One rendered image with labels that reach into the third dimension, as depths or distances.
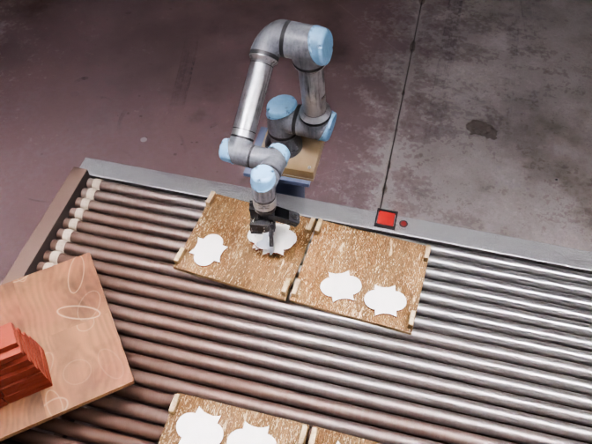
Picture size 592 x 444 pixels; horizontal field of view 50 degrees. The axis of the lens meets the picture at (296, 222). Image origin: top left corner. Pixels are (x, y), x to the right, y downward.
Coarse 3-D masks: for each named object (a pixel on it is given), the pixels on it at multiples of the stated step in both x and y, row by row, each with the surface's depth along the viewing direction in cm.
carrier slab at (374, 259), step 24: (312, 240) 224; (336, 240) 224; (360, 240) 224; (384, 240) 224; (312, 264) 218; (336, 264) 218; (360, 264) 218; (384, 264) 218; (408, 264) 218; (312, 288) 213; (408, 288) 212; (336, 312) 207; (360, 312) 207; (408, 312) 207
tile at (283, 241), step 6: (282, 228) 222; (258, 234) 221; (276, 234) 221; (282, 234) 221; (288, 234) 221; (258, 240) 219; (276, 240) 219; (282, 240) 219; (288, 240) 219; (276, 246) 218; (282, 246) 218; (288, 246) 218; (264, 252) 216; (276, 252) 216; (282, 252) 216
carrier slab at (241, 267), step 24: (216, 216) 231; (240, 216) 231; (192, 240) 225; (240, 240) 225; (192, 264) 219; (216, 264) 219; (240, 264) 219; (264, 264) 219; (288, 264) 218; (240, 288) 214; (264, 288) 213
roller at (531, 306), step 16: (80, 208) 237; (112, 224) 233; (128, 224) 232; (144, 224) 232; (304, 256) 222; (432, 288) 215; (448, 288) 214; (464, 288) 214; (496, 304) 212; (512, 304) 211; (528, 304) 210; (544, 304) 210; (576, 320) 208
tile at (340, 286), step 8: (344, 272) 215; (328, 280) 213; (336, 280) 213; (344, 280) 213; (352, 280) 213; (328, 288) 212; (336, 288) 211; (344, 288) 211; (352, 288) 211; (360, 288) 211; (328, 296) 210; (336, 296) 210; (344, 296) 210; (352, 296) 210
